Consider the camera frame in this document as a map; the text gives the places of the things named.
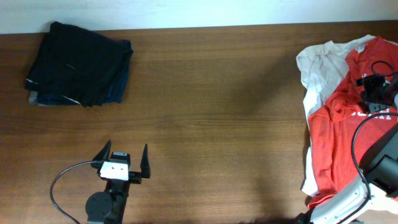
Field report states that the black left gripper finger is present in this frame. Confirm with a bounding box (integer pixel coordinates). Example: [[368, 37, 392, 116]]
[[91, 140, 111, 168], [140, 144, 151, 179]]

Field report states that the red soccer t-shirt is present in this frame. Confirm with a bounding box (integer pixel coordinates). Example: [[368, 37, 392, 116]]
[[308, 37, 397, 208]]

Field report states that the white t-shirt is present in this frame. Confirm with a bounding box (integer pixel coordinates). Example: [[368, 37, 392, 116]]
[[296, 35, 376, 197]]

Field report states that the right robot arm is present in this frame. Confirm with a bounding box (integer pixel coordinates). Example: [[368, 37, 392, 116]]
[[294, 72, 397, 223]]

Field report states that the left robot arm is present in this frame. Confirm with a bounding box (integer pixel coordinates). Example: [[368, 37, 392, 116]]
[[85, 141, 151, 224]]

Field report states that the folded navy blue garment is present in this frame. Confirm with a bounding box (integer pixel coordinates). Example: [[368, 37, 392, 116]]
[[25, 62, 130, 106]]

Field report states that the folded black garment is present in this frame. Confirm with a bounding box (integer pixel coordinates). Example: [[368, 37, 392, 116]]
[[26, 22, 133, 107]]

